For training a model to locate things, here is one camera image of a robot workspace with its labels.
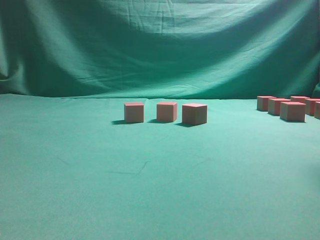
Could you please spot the pink cube column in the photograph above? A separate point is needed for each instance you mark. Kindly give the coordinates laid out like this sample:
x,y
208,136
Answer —
x,y
310,105
167,111
301,99
274,105
262,102
194,113
317,110
292,111
134,112

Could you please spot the green cloth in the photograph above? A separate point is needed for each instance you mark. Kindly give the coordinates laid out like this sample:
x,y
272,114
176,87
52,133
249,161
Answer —
x,y
72,168

